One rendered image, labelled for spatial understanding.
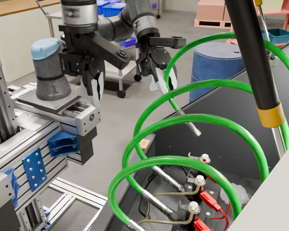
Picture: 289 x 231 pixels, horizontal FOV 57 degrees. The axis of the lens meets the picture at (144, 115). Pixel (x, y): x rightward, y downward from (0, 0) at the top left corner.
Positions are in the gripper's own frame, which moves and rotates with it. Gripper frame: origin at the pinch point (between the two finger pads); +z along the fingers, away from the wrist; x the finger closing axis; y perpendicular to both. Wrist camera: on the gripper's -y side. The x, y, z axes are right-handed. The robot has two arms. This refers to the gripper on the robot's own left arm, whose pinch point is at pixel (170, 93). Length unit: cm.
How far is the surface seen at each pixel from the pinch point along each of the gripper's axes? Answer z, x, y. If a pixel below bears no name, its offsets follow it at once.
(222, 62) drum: -53, -150, 80
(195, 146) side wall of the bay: 15.4, -25.2, 21.7
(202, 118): 13.3, 18.9, -24.9
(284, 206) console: 23, 35, -43
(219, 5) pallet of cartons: -297, -482, 258
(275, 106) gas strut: 17, 30, -42
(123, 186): 21.8, 9.7, 22.7
